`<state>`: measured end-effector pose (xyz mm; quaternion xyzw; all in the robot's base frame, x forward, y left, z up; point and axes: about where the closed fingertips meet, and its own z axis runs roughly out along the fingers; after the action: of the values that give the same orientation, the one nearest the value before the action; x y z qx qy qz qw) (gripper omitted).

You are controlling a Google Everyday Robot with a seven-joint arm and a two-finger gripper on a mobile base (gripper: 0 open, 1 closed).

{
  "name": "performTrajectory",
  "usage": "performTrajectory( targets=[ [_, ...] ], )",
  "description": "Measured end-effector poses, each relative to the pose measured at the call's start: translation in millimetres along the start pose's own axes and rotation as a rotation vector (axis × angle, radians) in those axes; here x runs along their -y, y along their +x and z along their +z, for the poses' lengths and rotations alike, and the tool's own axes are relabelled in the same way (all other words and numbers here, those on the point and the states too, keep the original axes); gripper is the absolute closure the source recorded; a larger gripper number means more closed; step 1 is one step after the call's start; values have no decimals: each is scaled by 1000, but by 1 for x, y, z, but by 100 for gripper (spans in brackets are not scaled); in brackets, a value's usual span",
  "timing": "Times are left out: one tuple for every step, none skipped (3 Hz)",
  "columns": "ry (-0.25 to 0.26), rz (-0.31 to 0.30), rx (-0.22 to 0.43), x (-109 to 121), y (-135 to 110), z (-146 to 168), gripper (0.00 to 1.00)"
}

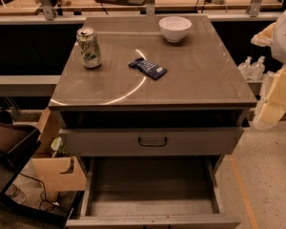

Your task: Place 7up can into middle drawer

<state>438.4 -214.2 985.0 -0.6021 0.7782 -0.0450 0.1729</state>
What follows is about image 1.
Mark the dark brown office chair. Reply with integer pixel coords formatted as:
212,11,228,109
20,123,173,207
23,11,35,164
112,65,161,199
0,108,40,198

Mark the brown cardboard box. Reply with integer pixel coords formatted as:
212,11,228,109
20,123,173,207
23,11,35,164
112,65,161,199
31,108,87,202

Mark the closed grey top drawer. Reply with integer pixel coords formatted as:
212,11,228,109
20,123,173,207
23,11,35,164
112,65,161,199
59,127,243,156

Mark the grey metal drawer cabinet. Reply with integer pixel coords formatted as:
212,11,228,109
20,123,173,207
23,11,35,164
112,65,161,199
48,14,258,229

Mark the dark blue snack packet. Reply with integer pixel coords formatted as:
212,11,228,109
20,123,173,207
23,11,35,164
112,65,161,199
129,57,167,80

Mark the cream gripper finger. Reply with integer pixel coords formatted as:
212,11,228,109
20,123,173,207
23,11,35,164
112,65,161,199
251,22,276,47

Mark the open grey middle drawer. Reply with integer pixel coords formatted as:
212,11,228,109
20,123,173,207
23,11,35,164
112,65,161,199
66,156,240,229

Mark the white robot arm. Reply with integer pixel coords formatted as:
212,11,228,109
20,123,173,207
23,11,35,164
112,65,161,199
251,10,286,130

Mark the black floor cable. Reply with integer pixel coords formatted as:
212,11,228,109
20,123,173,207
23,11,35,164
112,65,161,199
18,171,71,217

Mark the green 7up soda can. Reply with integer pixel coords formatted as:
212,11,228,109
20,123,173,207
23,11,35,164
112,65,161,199
76,27,101,69

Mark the clear plastic pump bottle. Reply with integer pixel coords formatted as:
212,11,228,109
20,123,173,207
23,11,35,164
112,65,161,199
238,56,252,80

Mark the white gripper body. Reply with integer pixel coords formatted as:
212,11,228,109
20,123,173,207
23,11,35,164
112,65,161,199
253,64,286,131

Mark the white ceramic bowl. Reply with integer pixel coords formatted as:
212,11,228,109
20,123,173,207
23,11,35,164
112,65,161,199
159,16,192,43

